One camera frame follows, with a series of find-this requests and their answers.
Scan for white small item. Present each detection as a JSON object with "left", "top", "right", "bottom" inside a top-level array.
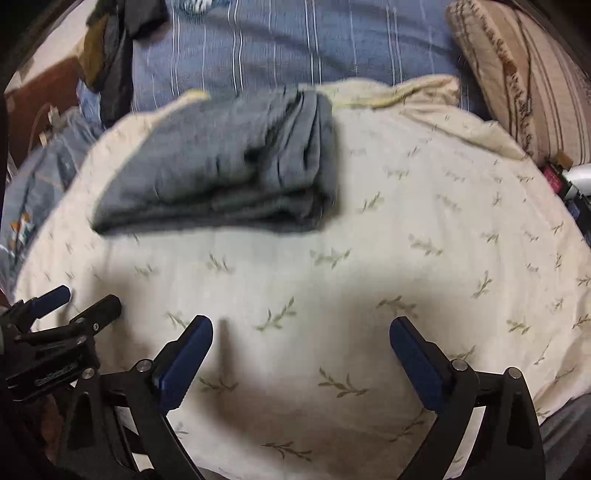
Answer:
[{"left": 566, "top": 164, "right": 591, "bottom": 197}]

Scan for dark clothing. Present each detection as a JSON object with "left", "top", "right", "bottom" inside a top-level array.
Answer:
[{"left": 78, "top": 0, "right": 169, "bottom": 127}]

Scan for beige striped pillow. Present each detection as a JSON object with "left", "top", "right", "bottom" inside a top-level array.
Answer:
[{"left": 445, "top": 0, "right": 591, "bottom": 169}]

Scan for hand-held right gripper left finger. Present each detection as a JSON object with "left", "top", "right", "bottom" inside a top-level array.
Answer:
[{"left": 58, "top": 315, "right": 214, "bottom": 480}]

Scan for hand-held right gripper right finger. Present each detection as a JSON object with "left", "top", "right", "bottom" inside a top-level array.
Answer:
[{"left": 389, "top": 316, "right": 546, "bottom": 480}]

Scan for blue plaid bedsheet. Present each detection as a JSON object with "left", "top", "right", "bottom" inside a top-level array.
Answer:
[{"left": 76, "top": 0, "right": 490, "bottom": 127}]

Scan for cream leaf-print blanket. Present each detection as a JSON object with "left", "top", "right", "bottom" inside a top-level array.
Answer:
[{"left": 14, "top": 76, "right": 591, "bottom": 480}]

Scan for grey cloth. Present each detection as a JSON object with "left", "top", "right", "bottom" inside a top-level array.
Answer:
[{"left": 538, "top": 392, "right": 591, "bottom": 480}]

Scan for grey-blue striped pants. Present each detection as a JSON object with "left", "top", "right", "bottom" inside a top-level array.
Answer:
[{"left": 91, "top": 85, "right": 342, "bottom": 236}]

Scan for brown wooden furniture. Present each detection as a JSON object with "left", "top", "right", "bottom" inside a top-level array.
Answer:
[{"left": 4, "top": 55, "right": 86, "bottom": 167}]

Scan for red small item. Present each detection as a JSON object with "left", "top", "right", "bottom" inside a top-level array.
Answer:
[{"left": 542, "top": 166, "right": 565, "bottom": 195}]

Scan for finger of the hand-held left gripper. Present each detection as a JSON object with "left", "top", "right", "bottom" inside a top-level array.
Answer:
[
  {"left": 9, "top": 285, "right": 72, "bottom": 324},
  {"left": 18, "top": 295, "right": 123, "bottom": 344}
]

